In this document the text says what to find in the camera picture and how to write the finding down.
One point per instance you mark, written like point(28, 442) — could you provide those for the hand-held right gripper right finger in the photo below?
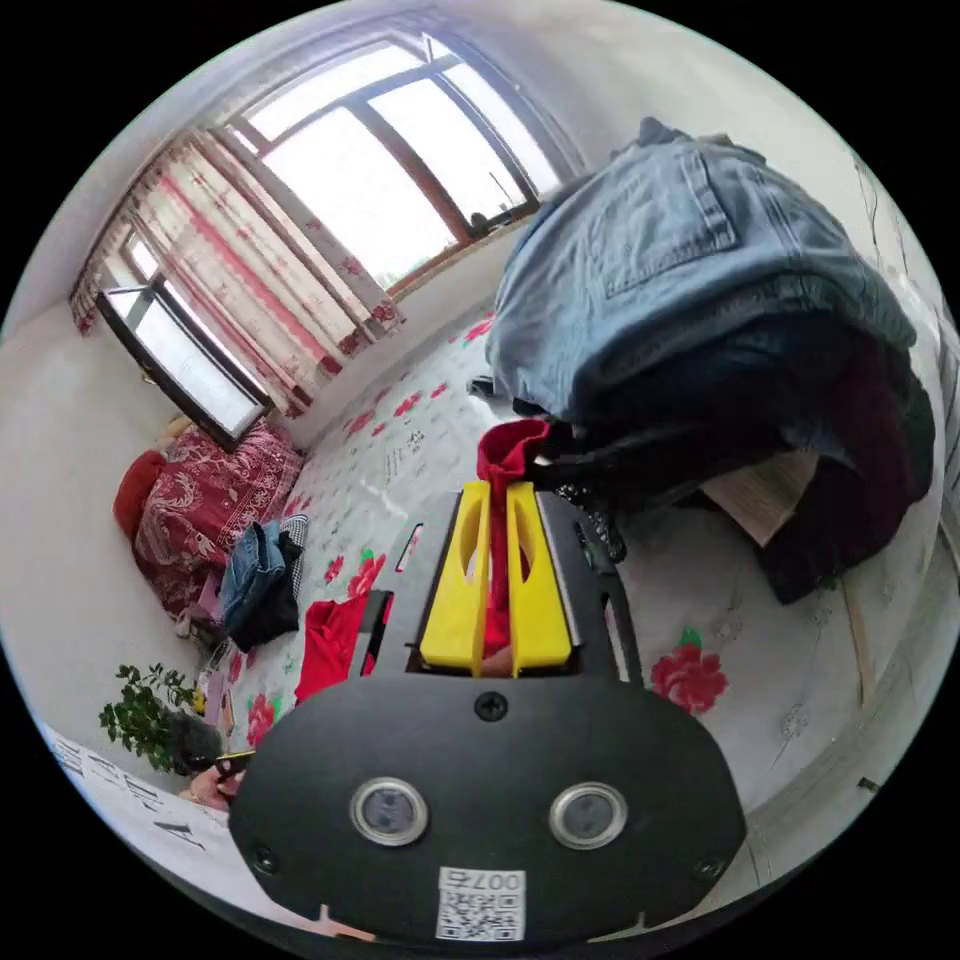
point(547, 607)

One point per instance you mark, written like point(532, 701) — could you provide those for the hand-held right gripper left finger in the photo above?
point(450, 600)

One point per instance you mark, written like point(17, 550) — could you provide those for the red long sleeve shirt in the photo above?
point(496, 465)

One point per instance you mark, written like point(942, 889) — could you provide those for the person's left hand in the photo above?
point(210, 791)

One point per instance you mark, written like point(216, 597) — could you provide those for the person's right hand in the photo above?
point(349, 926)

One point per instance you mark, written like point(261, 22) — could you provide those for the green potted plant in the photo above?
point(146, 712)

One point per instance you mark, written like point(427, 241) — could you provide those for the small heap of clothes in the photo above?
point(259, 577)

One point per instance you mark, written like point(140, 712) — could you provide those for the bed with floral sheet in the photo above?
point(750, 622)

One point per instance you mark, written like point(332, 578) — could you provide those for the cardboard carton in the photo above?
point(765, 487)

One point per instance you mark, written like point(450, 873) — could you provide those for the folded red patterned quilt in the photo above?
point(202, 495)

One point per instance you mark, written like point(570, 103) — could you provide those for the red pillow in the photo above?
point(137, 487)

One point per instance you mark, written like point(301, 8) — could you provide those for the pile of clothes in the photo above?
point(675, 285)

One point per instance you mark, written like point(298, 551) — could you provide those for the open window sash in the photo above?
point(180, 360)

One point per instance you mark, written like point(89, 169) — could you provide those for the white curtain with red flowers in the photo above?
point(247, 255)

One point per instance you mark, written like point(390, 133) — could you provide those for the large window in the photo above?
point(375, 172)

